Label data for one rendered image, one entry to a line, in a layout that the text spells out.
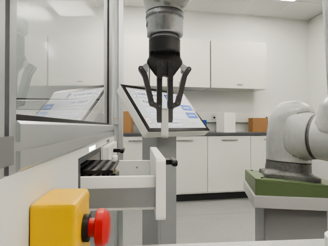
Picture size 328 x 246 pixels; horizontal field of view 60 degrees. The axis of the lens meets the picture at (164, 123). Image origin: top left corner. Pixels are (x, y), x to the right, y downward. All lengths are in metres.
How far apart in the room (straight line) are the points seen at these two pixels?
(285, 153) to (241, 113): 3.69
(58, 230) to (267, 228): 0.85
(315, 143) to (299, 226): 0.28
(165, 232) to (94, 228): 1.34
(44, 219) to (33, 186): 0.03
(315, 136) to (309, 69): 4.52
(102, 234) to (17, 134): 0.13
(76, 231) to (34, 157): 0.08
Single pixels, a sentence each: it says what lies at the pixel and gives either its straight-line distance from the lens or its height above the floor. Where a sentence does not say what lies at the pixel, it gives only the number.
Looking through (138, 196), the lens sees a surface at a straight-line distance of 0.53.
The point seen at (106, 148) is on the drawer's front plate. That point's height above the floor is 0.92.
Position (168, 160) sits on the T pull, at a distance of 0.64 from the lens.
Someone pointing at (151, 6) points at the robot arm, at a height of 1.26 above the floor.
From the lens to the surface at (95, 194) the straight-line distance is 0.54.
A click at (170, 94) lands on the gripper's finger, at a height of 1.06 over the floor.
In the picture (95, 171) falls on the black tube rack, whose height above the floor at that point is 0.90.
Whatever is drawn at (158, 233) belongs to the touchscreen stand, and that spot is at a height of 0.42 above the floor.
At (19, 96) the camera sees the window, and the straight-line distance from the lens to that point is 0.33.
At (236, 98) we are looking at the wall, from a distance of 4.76.
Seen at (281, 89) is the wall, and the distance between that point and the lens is 5.17.
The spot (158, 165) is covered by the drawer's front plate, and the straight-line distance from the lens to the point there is 0.51.
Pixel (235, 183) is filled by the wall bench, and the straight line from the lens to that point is 4.02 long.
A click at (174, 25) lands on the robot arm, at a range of 0.68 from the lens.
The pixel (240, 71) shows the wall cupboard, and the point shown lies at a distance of 4.45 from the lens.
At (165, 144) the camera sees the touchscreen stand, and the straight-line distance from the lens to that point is 1.55.
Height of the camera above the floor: 0.99
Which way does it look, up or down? 1 degrees up
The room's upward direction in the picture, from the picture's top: straight up
